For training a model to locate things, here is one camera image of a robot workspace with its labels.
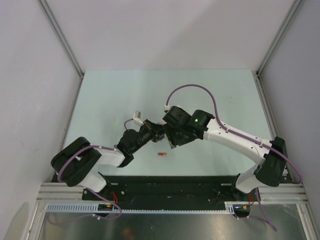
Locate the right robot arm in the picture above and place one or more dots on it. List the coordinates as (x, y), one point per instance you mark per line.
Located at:
(268, 156)

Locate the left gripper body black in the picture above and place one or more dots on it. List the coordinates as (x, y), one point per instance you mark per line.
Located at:
(148, 129)

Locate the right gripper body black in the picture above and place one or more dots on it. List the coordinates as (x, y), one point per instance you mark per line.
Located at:
(176, 136)

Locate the grey slotted cable duct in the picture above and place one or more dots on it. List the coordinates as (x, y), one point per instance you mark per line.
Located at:
(227, 208)

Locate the white remote control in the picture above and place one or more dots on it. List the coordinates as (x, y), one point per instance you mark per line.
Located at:
(161, 122)

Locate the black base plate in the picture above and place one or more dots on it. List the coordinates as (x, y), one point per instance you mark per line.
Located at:
(172, 192)

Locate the right aluminium frame post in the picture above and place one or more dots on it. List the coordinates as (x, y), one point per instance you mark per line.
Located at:
(280, 34)

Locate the left aluminium frame post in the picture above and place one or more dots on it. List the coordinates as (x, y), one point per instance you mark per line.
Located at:
(48, 13)

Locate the aluminium frame post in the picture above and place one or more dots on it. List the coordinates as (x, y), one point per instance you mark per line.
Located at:
(48, 13)
(280, 34)

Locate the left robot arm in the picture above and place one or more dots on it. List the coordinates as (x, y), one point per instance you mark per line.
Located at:
(78, 162)

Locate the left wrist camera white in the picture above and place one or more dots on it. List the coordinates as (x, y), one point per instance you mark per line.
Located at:
(137, 118)

